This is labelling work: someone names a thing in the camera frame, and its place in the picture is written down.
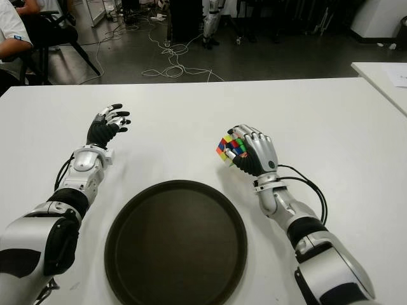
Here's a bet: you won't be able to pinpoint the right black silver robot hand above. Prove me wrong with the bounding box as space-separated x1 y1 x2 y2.
224 124 280 177

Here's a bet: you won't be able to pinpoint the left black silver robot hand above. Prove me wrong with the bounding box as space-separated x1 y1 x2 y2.
86 103 132 150

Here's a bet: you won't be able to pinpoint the multicolour Rubik's cube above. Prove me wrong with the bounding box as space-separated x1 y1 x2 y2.
215 135 249 166

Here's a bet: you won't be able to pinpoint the dark brown round plate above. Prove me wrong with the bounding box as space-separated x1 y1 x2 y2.
104 179 248 305

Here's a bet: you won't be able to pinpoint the black chair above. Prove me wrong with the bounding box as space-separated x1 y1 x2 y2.
18 0 102 85

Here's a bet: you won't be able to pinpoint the black tripod legs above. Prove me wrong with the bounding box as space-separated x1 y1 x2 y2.
227 0 282 45

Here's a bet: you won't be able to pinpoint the white side table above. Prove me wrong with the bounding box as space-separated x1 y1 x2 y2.
350 62 407 117

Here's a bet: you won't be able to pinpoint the seated person in white shirt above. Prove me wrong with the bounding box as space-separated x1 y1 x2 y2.
0 0 42 96

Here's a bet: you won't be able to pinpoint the silver humanoid robot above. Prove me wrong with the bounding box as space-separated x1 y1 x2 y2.
202 0 227 50

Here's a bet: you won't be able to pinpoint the grey folded stand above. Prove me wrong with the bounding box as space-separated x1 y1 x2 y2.
311 6 330 36

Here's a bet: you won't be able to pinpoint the white cabinet with black base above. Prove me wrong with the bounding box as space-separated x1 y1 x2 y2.
349 0 407 48

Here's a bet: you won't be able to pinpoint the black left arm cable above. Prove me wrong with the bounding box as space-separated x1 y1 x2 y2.
53 152 76 191

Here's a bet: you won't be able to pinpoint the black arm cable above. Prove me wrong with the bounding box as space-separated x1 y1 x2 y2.
53 152 76 191
276 163 329 225

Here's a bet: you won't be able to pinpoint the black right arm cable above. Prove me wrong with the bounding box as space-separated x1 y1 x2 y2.
276 163 329 225

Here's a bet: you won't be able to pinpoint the white floor cable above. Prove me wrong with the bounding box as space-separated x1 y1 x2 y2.
141 15 225 82

